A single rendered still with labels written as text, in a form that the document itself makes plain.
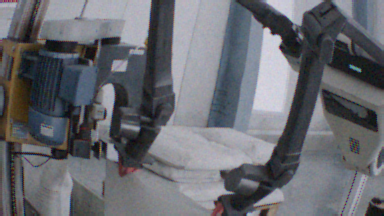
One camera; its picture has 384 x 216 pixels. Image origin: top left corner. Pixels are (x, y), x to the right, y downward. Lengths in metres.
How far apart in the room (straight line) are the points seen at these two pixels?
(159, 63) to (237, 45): 6.18
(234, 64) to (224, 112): 0.49
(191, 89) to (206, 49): 0.42
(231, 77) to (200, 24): 0.69
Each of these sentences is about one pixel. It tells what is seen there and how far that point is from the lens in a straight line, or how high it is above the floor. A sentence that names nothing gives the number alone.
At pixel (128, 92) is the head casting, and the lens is 2.10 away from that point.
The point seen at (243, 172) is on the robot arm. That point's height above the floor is 1.17.
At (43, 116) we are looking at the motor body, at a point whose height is 1.16.
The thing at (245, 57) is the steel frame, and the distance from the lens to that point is 7.78.
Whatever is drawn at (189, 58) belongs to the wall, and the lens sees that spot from 7.73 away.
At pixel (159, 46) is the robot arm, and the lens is 1.80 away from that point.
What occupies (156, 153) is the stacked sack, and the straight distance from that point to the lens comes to 4.84.
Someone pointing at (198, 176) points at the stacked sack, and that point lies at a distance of 4.91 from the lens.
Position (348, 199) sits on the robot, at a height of 1.02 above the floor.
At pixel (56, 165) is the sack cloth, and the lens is 2.30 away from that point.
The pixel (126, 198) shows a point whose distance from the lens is 2.01.
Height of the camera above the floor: 1.48
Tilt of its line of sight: 7 degrees down
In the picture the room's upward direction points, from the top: 12 degrees clockwise
